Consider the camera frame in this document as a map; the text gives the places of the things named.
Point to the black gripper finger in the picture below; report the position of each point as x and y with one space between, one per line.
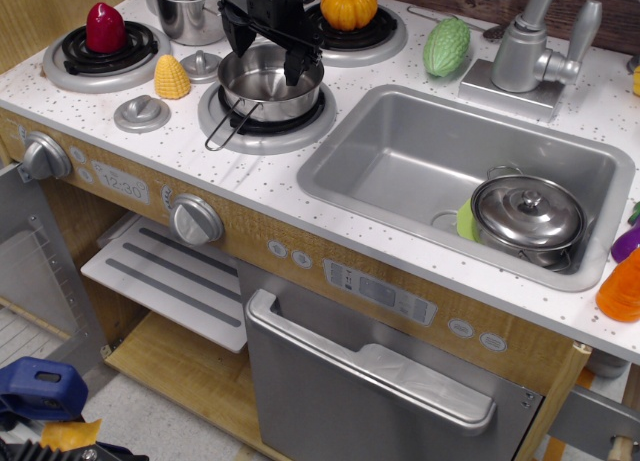
300 64
240 29

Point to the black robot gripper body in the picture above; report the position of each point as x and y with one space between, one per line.
283 22

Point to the yellow toy corn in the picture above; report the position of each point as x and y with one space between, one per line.
170 79

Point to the front stove burner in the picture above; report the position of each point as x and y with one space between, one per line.
224 129

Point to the stove burner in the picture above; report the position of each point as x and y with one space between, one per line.
380 40
224 129
71 65

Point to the back right stove burner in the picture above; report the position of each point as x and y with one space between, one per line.
380 40

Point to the back left stove burner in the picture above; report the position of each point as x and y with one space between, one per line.
71 65

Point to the grey knob on countertop back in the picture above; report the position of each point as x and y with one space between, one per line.
201 67

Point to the grey knob on countertop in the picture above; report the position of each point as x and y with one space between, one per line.
201 67
142 114

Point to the tall steel pot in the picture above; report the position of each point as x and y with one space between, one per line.
191 22

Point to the orange toy pumpkin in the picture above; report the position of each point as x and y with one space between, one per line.
348 15

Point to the grey knob on countertop front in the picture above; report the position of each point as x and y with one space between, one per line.
142 114

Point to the red toy pepper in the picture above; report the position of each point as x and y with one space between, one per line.
105 29

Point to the green toy bitter gourd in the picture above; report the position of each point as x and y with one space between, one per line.
446 47

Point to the grey sink basin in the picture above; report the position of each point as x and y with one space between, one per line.
410 160

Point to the oven clock display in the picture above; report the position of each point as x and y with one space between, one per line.
121 182

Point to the right oven dial knob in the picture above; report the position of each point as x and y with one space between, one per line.
193 221

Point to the oven dial knob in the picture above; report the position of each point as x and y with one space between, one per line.
44 157
193 221

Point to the silver toy faucet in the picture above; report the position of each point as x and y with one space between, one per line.
526 77

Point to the left oven dial knob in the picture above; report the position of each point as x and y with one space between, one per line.
44 157

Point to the green cloth in sink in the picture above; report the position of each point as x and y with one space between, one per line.
465 222

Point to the dishwasher control panel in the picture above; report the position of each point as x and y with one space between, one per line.
371 289

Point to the white oven rack shelf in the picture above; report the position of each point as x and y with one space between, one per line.
197 288

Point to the steel pot with lid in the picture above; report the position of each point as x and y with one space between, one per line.
528 217

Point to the silver dishwasher door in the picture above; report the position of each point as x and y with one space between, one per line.
332 383

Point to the open oven door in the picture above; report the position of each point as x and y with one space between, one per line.
45 310

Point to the purple toy eggplant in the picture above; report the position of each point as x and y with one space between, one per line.
629 241

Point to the orange toy carrot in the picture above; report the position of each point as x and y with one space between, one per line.
618 297

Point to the blue clamp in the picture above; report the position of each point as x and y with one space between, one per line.
41 390

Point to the small steel pan with handle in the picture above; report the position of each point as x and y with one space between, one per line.
254 86

